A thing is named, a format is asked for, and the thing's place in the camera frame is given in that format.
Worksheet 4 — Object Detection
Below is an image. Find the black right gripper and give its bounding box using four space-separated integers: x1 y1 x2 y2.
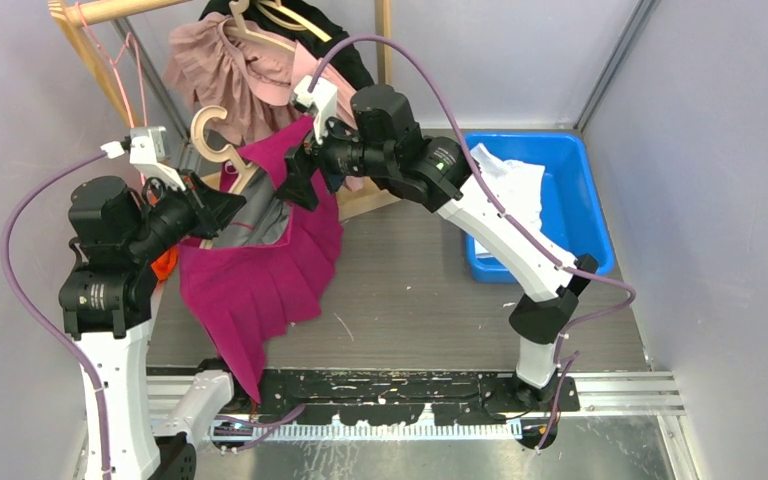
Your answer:
273 104 394 214

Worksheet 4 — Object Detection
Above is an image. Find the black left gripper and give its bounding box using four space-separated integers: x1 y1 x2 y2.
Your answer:
124 168 244 263

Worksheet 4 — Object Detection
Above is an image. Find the wooden hanger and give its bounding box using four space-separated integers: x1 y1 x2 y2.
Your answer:
189 104 266 252
223 0 295 53
255 1 332 42

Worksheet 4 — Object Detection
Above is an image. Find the magenta dress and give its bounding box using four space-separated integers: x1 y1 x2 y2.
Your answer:
177 115 347 404

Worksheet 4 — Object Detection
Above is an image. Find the pink pleated garment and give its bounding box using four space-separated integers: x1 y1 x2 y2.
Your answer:
163 13 320 146

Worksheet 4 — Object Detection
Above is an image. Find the white skirt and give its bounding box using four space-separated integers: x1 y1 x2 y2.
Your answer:
471 143 545 232

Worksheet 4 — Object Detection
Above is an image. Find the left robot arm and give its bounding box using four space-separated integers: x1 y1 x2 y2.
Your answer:
58 170 247 479

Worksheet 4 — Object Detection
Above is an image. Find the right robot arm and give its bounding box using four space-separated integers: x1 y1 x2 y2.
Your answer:
277 76 598 411

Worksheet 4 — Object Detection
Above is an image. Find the wooden hanger under black garment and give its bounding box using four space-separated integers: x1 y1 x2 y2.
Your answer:
255 1 332 42

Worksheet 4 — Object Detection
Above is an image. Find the wooden clothes rack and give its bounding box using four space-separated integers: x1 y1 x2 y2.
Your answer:
48 1 399 220

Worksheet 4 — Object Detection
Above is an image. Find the orange cloth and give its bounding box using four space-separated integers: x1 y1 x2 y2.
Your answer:
151 246 178 282

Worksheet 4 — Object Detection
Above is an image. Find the black garment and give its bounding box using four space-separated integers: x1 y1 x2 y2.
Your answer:
198 0 375 91

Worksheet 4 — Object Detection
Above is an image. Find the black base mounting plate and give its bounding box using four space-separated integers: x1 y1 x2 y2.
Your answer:
152 367 582 452

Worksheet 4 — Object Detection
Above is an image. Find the blue plastic bin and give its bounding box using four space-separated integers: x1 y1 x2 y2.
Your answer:
465 131 615 276

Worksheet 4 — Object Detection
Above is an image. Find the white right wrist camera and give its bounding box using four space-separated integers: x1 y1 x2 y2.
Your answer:
290 75 339 144

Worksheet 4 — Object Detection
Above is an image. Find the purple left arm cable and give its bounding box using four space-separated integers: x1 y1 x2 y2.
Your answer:
0 150 115 480

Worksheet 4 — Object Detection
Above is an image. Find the aluminium rail frame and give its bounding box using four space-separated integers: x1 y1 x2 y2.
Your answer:
147 368 684 444

